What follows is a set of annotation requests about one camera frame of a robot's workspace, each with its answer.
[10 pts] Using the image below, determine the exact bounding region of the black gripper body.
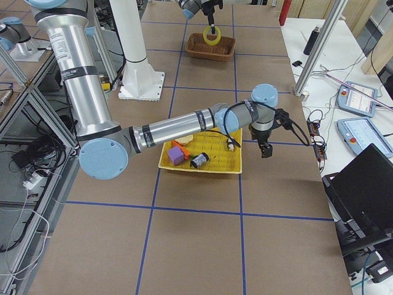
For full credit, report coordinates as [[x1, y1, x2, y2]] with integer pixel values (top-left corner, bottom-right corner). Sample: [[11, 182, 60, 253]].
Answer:
[[202, 0, 223, 16], [251, 128, 273, 151]]

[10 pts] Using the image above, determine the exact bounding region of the yellow tape roll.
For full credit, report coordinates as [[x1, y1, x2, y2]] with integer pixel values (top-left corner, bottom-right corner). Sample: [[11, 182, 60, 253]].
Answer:
[[203, 26, 222, 46]]

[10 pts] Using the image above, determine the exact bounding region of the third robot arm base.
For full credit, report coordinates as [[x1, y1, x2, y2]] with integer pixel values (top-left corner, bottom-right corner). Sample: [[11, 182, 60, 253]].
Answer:
[[1, 17, 52, 62]]

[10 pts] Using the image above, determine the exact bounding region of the brown wicker basket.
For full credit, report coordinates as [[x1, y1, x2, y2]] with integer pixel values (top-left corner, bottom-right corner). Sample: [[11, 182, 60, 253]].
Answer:
[[185, 33, 236, 62]]

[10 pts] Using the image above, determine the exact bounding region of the yellow woven basket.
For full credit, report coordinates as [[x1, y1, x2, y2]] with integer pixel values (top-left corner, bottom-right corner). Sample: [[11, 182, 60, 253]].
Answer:
[[158, 128, 243, 174]]

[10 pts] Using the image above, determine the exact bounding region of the toy panda figure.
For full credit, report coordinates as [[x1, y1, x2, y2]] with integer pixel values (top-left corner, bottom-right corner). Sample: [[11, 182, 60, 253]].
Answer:
[[227, 138, 236, 152]]

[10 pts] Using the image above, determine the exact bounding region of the small silver can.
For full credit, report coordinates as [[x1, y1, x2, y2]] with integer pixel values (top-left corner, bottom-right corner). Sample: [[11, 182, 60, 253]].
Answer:
[[190, 152, 209, 169]]

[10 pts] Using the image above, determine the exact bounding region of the red cylinder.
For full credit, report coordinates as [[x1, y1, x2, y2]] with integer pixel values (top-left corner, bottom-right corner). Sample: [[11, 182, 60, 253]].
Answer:
[[279, 0, 292, 26]]

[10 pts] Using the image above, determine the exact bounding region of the orange toy carrot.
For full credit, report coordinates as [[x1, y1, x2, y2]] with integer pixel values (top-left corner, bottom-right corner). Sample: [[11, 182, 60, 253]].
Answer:
[[171, 140, 196, 160]]

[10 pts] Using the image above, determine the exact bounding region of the toy croissant bread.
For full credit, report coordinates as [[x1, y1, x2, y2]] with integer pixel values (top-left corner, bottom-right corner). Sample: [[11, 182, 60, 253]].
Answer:
[[175, 135, 193, 146]]

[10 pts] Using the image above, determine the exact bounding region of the purple foam block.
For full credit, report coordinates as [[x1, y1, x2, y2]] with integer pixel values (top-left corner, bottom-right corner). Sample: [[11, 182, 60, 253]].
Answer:
[[167, 146, 185, 166]]

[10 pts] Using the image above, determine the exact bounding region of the teach pendant near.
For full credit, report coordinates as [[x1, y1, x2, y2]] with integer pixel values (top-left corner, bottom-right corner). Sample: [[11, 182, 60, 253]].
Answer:
[[337, 117, 392, 158]]

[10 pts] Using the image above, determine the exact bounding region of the teach pendant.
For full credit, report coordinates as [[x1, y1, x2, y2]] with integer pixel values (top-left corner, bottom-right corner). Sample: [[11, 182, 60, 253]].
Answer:
[[337, 117, 392, 158], [337, 81, 378, 117]]

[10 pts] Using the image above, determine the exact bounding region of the teach pendant far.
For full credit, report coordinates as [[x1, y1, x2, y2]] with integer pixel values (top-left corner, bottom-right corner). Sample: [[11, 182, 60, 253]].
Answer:
[[337, 81, 378, 117]]

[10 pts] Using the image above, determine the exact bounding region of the black laptop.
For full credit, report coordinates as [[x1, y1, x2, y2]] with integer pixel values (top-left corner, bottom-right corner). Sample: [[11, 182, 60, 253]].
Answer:
[[322, 144, 392, 256]]

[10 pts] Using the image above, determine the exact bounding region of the black bottle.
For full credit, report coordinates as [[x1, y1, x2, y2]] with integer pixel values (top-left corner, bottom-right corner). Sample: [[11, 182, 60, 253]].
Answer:
[[303, 26, 321, 56]]

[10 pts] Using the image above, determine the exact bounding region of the white power strip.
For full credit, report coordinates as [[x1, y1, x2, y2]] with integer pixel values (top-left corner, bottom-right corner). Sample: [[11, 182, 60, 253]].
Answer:
[[22, 172, 45, 191]]

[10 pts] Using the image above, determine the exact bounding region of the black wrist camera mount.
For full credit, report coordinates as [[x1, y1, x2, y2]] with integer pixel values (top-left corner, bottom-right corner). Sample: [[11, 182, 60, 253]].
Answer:
[[273, 108, 292, 130]]

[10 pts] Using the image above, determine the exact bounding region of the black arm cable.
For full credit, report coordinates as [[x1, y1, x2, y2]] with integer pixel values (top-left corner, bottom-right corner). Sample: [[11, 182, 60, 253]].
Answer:
[[222, 101, 311, 148]]

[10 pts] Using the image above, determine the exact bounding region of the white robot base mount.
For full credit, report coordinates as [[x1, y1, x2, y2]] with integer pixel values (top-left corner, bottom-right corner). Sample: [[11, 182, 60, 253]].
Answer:
[[110, 0, 165, 101]]

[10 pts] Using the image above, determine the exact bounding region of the aluminium camera post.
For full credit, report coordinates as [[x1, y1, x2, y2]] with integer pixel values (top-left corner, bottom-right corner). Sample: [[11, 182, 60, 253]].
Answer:
[[293, 0, 348, 101]]

